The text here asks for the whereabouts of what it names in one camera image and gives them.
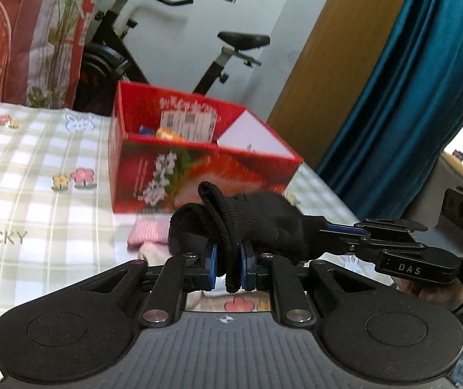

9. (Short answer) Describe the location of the orange item in box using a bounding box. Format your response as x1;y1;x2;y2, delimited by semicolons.
156;127;185;141

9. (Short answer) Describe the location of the pink knit cloth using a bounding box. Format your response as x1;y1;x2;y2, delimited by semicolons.
128;217;170;247

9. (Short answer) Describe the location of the red strawberry cardboard box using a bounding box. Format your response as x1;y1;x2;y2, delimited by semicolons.
108;82;303;213

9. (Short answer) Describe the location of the wooden door panel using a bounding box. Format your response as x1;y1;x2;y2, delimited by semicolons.
267;0;405;168

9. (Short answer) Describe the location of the black knit glove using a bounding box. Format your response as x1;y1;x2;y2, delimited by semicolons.
168;181;340;293

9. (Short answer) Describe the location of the teal curtain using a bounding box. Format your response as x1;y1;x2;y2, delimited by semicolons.
316;0;463;219

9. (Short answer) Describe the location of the green plaid tablecloth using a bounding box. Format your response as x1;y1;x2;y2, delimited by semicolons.
0;103;395;386

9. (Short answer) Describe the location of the cream knit cloth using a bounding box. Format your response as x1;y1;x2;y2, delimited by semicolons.
138;242;172;266

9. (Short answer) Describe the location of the pink printed backdrop cloth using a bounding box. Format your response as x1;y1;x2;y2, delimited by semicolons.
0;0;96;109

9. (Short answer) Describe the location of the black exercise bike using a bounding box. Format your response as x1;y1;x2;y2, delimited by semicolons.
80;0;271;117

